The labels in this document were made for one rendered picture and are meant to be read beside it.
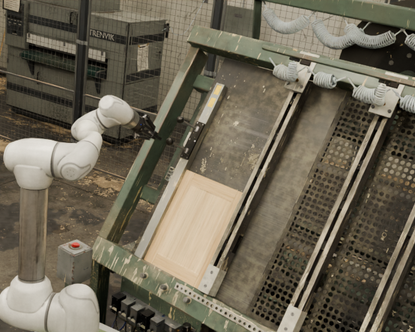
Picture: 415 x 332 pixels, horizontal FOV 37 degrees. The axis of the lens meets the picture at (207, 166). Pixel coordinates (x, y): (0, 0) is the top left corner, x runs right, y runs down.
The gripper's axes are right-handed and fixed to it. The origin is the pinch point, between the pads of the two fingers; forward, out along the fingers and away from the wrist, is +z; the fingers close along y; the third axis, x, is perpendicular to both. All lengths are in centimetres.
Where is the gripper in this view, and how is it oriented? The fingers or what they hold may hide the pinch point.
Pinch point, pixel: (155, 136)
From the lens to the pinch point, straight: 305.2
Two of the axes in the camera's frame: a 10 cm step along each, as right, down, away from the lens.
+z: 4.6, 3.2, 8.3
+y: -4.3, 9.0, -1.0
